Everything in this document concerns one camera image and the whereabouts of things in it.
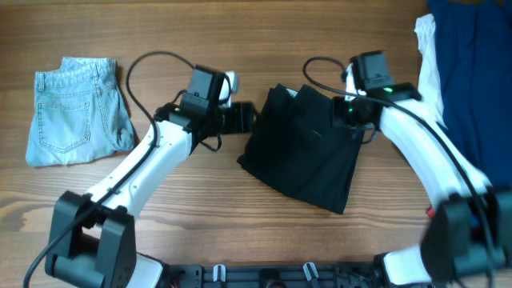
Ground red and white garment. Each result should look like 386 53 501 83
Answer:
426 207 435 218

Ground light blue folded jeans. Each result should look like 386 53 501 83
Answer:
26 57 134 167

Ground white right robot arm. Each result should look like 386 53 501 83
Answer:
331 83 511 286

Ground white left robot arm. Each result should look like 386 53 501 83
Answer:
45 102 258 288

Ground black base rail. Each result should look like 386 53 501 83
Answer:
156 262 394 288

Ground blue garment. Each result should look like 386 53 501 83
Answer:
427 0 511 187

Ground dark green shorts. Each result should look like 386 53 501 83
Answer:
238 84 364 214

